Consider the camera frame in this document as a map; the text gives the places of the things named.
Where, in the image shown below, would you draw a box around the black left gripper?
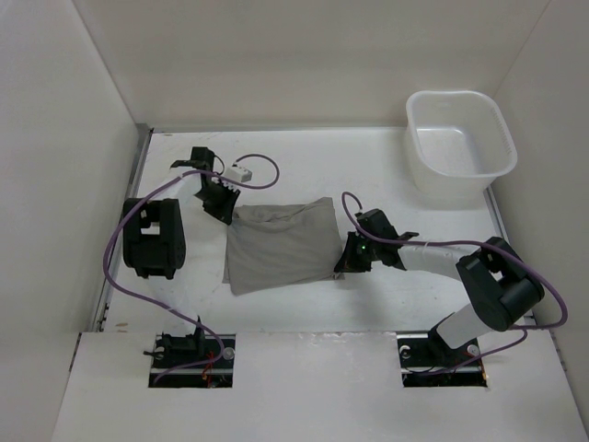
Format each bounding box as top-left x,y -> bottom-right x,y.
195,180 -> 240,226

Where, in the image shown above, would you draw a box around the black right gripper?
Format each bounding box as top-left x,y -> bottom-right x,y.
336,231 -> 381,273

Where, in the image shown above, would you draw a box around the grey trousers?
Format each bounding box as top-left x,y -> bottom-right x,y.
223,197 -> 342,296

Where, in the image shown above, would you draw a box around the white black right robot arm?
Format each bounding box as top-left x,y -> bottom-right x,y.
334,209 -> 544,366

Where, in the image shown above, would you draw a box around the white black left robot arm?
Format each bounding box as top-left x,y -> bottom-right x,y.
105,146 -> 252,282

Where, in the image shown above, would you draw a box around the white plastic basket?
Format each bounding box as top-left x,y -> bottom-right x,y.
404,90 -> 518,200

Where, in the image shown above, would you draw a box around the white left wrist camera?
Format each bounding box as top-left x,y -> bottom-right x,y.
224,163 -> 252,183

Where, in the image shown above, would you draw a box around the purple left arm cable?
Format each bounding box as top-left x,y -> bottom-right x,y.
103,154 -> 281,388

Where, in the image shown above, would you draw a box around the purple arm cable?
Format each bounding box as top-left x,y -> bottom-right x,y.
103,154 -> 281,388
341,191 -> 570,375

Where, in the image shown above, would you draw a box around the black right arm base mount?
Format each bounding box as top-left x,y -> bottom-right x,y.
397,332 -> 487,388

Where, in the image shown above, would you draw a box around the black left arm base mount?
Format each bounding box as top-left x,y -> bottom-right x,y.
143,330 -> 237,390

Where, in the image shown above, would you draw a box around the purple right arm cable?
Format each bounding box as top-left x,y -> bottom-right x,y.
341,191 -> 570,375

